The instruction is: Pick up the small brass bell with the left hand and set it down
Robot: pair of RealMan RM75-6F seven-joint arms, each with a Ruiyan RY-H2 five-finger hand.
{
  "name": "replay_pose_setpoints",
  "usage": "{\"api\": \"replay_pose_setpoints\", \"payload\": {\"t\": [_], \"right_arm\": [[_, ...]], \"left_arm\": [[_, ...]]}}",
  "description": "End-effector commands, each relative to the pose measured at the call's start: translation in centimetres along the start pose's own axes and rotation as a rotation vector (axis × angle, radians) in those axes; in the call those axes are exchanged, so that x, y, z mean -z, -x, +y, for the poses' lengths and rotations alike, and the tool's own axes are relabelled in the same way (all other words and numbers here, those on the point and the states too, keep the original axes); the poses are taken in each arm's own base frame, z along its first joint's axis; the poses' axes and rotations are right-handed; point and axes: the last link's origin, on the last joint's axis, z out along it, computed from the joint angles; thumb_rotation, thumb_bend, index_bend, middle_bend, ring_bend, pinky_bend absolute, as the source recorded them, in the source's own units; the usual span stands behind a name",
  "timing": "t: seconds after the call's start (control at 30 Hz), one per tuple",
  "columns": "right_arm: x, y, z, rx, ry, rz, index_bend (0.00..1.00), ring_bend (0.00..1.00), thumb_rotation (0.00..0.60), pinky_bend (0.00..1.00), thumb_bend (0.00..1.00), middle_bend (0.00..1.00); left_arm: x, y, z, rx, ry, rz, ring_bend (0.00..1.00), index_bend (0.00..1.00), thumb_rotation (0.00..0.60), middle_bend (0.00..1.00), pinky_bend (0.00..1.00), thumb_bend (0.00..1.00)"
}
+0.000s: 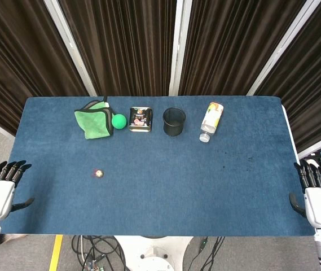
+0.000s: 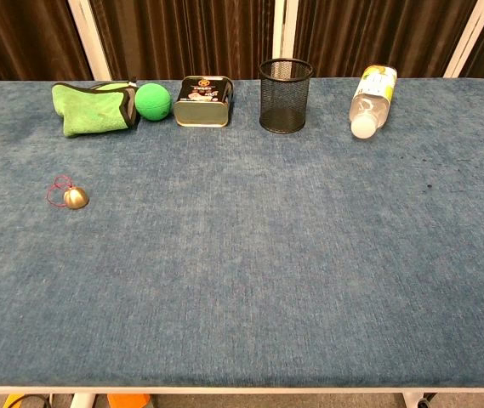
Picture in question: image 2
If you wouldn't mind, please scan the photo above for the white screen frame post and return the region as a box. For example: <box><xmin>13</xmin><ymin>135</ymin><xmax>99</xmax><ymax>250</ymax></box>
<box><xmin>272</xmin><ymin>0</ymin><xmax>296</xmax><ymax>61</ymax></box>
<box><xmin>443</xmin><ymin>0</ymin><xmax>484</xmax><ymax>79</ymax></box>
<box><xmin>67</xmin><ymin>0</ymin><xmax>112</xmax><ymax>82</ymax></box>

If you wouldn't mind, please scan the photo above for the black mesh pen cup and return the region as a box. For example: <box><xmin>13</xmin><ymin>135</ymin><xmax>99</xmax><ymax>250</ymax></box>
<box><xmin>259</xmin><ymin>58</ymin><xmax>314</xmax><ymax>133</ymax></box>

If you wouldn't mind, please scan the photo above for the white table frame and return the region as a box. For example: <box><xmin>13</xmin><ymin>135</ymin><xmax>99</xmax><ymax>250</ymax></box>
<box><xmin>0</xmin><ymin>385</ymin><xmax>484</xmax><ymax>408</ymax></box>

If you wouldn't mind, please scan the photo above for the green rubber ball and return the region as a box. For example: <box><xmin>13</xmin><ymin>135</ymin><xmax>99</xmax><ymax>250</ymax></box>
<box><xmin>134</xmin><ymin>82</ymin><xmax>172</xmax><ymax>120</ymax></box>

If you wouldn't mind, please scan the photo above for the green microfibre cloth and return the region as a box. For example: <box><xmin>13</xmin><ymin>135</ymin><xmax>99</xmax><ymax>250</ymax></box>
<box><xmin>51</xmin><ymin>78</ymin><xmax>141</xmax><ymax>138</ymax></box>

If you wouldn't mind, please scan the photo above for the clear plastic bottle, yellow label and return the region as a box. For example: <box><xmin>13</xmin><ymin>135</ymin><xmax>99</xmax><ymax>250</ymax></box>
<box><xmin>350</xmin><ymin>64</ymin><xmax>399</xmax><ymax>139</ymax></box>

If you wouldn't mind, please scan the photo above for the orange floor object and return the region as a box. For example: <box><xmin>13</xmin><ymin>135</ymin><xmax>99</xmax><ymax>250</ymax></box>
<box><xmin>107</xmin><ymin>394</ymin><xmax>151</xmax><ymax>408</ymax></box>
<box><xmin>3</xmin><ymin>394</ymin><xmax>52</xmax><ymax>408</ymax></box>

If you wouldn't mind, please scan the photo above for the rectangular metal food tin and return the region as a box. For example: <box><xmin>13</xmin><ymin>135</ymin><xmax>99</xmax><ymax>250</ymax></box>
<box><xmin>173</xmin><ymin>76</ymin><xmax>235</xmax><ymax>128</ymax></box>

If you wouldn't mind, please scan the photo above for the blue fabric table mat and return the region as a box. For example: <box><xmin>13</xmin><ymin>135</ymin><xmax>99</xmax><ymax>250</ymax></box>
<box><xmin>0</xmin><ymin>77</ymin><xmax>484</xmax><ymax>388</ymax></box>

